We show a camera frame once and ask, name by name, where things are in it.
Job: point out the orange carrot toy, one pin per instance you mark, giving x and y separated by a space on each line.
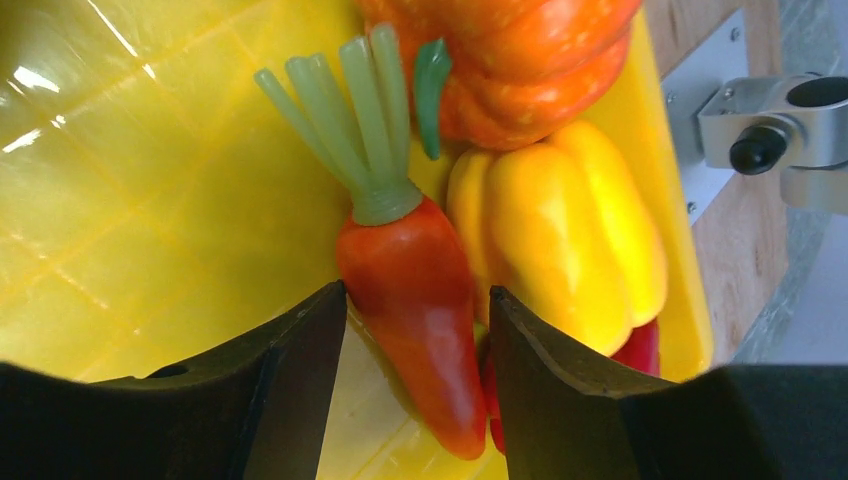
399 257

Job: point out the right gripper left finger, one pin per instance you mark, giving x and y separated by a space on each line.
254 407

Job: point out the orange pumpkin toy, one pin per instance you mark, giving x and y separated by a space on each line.
502 75

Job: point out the red bell pepper toy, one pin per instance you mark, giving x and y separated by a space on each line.
640 352

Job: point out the brown wooden board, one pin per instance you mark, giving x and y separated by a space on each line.
740 239

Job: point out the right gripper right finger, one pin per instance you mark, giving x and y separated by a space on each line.
569 412

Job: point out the yellow bell pepper toy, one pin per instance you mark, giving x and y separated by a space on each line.
562 225

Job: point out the silver metal clamp bracket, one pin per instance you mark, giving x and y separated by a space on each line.
724 121

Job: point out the yellow plastic tray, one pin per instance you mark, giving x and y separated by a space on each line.
154 205

